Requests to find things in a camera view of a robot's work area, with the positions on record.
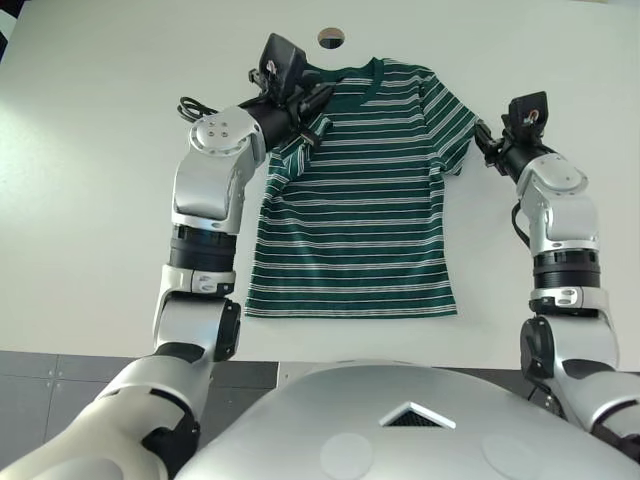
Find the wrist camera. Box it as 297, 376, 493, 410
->
248, 33, 310, 104
501, 90, 552, 144

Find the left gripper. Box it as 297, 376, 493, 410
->
237, 79, 335, 152

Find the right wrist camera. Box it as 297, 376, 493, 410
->
501, 90, 552, 144

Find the robot body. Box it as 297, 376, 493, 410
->
178, 356, 624, 480

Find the green white striped T-shirt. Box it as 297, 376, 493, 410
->
243, 56, 479, 320

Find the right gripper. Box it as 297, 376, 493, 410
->
474, 118, 552, 179

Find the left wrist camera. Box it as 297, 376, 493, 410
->
248, 33, 310, 104

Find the black cable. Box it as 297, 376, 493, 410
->
176, 95, 222, 124
510, 198, 534, 250

